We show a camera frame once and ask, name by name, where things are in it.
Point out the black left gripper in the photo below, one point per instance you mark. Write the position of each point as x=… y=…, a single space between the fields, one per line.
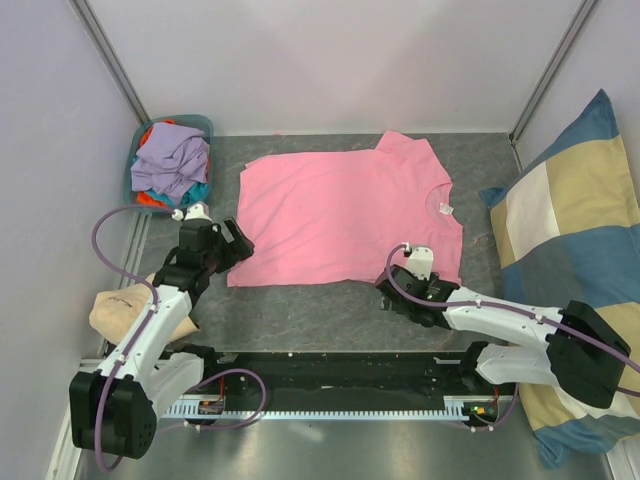
x=237 y=250

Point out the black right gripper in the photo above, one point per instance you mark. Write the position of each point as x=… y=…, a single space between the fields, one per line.
x=432 y=277

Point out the pink t shirt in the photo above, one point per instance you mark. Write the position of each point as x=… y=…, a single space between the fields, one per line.
x=325 y=217

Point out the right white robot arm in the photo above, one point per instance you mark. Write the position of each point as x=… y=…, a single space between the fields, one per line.
x=572 y=348

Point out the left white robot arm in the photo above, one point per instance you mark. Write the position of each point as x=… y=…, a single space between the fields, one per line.
x=115 y=409

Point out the teal t shirt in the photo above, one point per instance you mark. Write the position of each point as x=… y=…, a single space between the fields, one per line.
x=183 y=183

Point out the orange t shirt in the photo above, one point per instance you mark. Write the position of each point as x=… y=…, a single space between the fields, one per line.
x=150 y=197

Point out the lilac t shirt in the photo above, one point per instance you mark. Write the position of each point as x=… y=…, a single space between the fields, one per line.
x=173 y=141

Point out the teal plastic laundry basket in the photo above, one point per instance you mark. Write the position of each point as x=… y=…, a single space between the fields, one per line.
x=192 y=120

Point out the beige cloth bag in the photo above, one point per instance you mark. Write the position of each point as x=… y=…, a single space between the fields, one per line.
x=115 y=312

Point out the blue cream checked pillow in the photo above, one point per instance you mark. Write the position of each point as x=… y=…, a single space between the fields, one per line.
x=567 y=229

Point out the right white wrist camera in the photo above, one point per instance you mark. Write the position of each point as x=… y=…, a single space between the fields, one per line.
x=419 y=260

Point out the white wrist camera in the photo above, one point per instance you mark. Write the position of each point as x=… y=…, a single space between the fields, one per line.
x=419 y=260
x=196 y=211

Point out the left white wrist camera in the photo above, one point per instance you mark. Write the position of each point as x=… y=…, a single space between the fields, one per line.
x=196 y=211

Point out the light blue cable duct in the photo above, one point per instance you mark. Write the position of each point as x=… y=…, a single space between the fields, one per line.
x=192 y=409

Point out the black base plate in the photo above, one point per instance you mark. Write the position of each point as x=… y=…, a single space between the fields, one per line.
x=357 y=381

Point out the right aluminium frame post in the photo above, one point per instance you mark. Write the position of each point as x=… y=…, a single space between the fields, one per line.
x=561 y=53

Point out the aluminium frame post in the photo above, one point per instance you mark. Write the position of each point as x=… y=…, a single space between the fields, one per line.
x=103 y=45
x=561 y=53

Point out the left aluminium frame post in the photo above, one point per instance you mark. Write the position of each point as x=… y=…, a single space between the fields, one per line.
x=103 y=45

